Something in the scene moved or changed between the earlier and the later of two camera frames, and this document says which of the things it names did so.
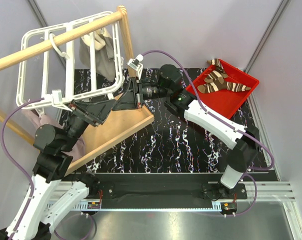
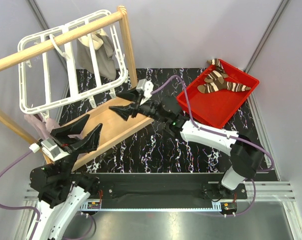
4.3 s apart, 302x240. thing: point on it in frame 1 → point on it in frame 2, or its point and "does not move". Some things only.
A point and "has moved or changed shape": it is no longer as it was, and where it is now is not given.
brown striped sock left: x=216 y=80 does not move
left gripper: x=99 y=110 → x=88 y=143
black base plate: x=174 y=187 does not move
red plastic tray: x=227 y=104 does not move
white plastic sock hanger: x=90 y=65 has moved or changed shape
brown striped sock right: x=232 y=86 does not move
